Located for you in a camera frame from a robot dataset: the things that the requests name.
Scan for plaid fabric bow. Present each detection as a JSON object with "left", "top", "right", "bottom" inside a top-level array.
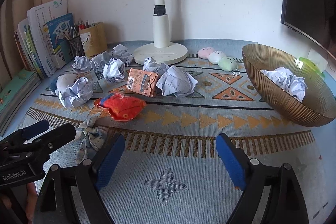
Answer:
[{"left": 75, "top": 116, "right": 108, "bottom": 164}]

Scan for white blue plush toy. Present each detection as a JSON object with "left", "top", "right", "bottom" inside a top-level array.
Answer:
[{"left": 49, "top": 73, "right": 77, "bottom": 95}]

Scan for paper pile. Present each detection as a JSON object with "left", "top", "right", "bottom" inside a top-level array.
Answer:
[{"left": 59, "top": 77, "right": 93, "bottom": 108}]

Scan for orange red plush toy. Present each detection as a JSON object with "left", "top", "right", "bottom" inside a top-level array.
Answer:
[{"left": 94, "top": 93, "right": 146, "bottom": 122}]

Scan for papers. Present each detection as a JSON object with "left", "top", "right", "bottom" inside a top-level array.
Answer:
[{"left": 260, "top": 67, "right": 307, "bottom": 102}]

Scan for orange cartoon card box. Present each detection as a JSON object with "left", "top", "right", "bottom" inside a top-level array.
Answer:
[{"left": 126, "top": 68, "right": 159, "bottom": 97}]

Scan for large grid paper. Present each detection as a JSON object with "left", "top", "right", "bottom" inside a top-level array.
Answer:
[{"left": 156, "top": 65, "right": 198, "bottom": 97}]

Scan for person's left hand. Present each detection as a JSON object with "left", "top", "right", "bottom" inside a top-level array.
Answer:
[{"left": 0, "top": 182, "right": 39, "bottom": 224}]

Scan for stack of green books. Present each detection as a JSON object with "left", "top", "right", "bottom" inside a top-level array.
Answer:
[{"left": 1, "top": 69, "right": 41, "bottom": 136}]

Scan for row of upright books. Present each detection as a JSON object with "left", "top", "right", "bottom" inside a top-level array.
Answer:
[{"left": 14, "top": 18, "right": 47, "bottom": 79}]

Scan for blue study book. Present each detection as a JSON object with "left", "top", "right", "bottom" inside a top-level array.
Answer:
[{"left": 44, "top": 13, "right": 74, "bottom": 69}]

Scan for gold ribbed glass bowl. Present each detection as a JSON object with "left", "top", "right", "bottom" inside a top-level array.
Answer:
[{"left": 242, "top": 44, "right": 335, "bottom": 127}]

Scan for black mesh pencil cup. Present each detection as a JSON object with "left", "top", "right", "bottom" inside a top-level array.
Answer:
[{"left": 63, "top": 27, "right": 85, "bottom": 57}]

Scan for bamboo pen holder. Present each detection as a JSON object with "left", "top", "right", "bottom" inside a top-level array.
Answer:
[{"left": 79, "top": 22, "right": 108, "bottom": 58}]

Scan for white workbook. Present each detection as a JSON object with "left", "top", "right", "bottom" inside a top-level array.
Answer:
[{"left": 27, "top": 0, "right": 67, "bottom": 77}]

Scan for patterned blue woven mat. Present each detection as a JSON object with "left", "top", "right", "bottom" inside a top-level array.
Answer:
[{"left": 20, "top": 40, "right": 332, "bottom": 223}]

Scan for green tissue box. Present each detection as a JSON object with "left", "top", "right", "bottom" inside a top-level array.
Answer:
[{"left": 299, "top": 57, "right": 325, "bottom": 80}]

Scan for white plush ball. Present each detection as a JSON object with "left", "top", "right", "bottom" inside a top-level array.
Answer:
[{"left": 209, "top": 51, "right": 227, "bottom": 65}]

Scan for white desk lamp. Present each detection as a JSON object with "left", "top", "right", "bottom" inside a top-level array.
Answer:
[{"left": 133, "top": 0, "right": 188, "bottom": 65}]

